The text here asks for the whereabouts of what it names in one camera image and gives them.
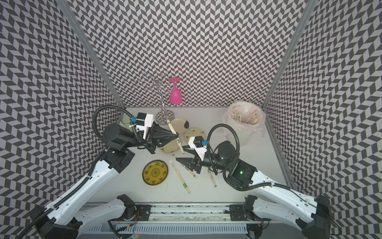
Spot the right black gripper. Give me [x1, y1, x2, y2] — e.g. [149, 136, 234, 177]
[176, 145, 232, 175]

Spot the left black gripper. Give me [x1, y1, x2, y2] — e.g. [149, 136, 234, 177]
[122, 121, 179, 155]

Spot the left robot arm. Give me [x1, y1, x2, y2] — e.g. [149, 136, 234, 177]
[18, 105, 179, 239]

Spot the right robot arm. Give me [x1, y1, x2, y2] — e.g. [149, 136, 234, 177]
[176, 123, 337, 239]

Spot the wrapped chopsticks green label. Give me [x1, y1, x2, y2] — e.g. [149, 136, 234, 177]
[170, 160, 191, 194]

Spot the cream plate front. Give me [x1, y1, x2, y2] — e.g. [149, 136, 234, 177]
[160, 147, 180, 153]

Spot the metal glass holder stand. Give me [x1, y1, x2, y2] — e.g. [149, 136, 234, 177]
[134, 72, 175, 125]

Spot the cream plate with black spot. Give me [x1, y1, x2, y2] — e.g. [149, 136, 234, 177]
[170, 118, 190, 134]

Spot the cream plate right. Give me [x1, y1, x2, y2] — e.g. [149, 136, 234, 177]
[184, 127, 207, 143]

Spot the yellow green patterned plate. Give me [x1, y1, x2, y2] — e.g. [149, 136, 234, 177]
[142, 160, 169, 186]

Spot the green transparent plastic cup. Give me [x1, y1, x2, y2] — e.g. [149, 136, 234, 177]
[120, 113, 130, 128]

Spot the pink plastic wine glass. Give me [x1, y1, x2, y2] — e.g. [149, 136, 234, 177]
[169, 77, 183, 105]

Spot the white trash bucket with bag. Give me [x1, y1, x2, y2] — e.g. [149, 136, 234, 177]
[222, 101, 266, 146]

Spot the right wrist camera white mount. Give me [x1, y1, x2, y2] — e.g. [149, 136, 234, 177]
[189, 135, 207, 161]

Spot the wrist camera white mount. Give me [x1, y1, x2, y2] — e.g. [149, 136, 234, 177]
[189, 135, 207, 161]
[131, 113, 154, 139]

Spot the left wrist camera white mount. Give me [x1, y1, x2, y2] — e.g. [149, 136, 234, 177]
[131, 113, 154, 139]

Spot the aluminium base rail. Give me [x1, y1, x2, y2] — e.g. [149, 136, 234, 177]
[64, 202, 317, 239]

